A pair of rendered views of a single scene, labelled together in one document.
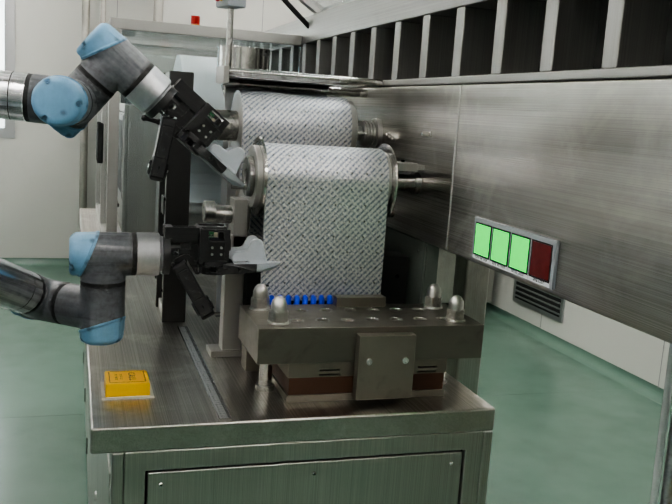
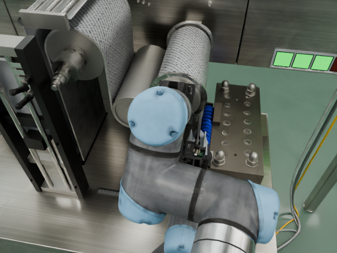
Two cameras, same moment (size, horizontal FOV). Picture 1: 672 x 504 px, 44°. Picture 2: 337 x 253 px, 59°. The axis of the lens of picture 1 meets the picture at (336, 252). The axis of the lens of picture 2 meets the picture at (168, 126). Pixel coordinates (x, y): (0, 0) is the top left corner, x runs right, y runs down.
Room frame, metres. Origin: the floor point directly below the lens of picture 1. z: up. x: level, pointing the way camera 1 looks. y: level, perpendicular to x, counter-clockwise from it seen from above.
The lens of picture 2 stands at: (1.28, 0.66, 1.74)
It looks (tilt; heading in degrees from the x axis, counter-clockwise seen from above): 47 degrees down; 298
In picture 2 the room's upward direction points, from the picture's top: straight up
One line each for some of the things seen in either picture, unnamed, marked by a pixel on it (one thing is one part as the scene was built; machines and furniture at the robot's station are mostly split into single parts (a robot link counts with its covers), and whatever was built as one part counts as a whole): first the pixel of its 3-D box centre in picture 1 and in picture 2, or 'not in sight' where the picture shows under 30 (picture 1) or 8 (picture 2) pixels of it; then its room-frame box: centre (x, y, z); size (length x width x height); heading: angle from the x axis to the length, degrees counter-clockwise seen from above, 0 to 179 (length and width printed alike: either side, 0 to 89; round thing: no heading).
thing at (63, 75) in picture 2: not in sight; (59, 80); (1.74, 0.32, 1.34); 0.06 x 0.03 x 0.03; 108
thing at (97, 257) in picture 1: (102, 255); (184, 230); (1.38, 0.40, 1.11); 0.11 x 0.08 x 0.09; 108
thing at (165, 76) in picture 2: (257, 176); (177, 96); (1.53, 0.15, 1.25); 0.15 x 0.01 x 0.15; 18
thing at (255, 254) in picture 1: (256, 254); (203, 139); (1.45, 0.14, 1.12); 0.09 x 0.03 x 0.06; 107
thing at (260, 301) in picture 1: (260, 296); (219, 156); (1.40, 0.13, 1.05); 0.04 x 0.04 x 0.04
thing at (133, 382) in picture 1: (126, 383); not in sight; (1.30, 0.33, 0.91); 0.07 x 0.07 x 0.02; 18
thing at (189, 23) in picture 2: (382, 181); (190, 43); (1.60, -0.08, 1.25); 0.15 x 0.01 x 0.15; 18
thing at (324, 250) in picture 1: (324, 254); (202, 107); (1.51, 0.02, 1.11); 0.23 x 0.01 x 0.18; 108
